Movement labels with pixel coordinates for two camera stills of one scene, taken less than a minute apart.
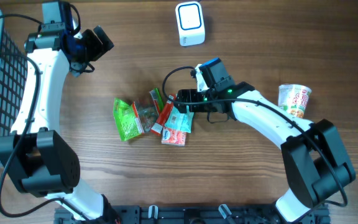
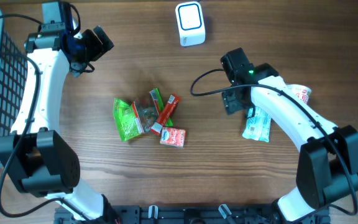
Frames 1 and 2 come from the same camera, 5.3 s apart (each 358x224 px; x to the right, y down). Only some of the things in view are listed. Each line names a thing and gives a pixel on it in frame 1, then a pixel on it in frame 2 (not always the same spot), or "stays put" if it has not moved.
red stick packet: (158, 126) stays put
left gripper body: (92, 48) stays put
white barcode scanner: (191, 23) stays put
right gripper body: (194, 96) -> (232, 101)
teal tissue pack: (178, 121) -> (258, 127)
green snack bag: (127, 119) stays put
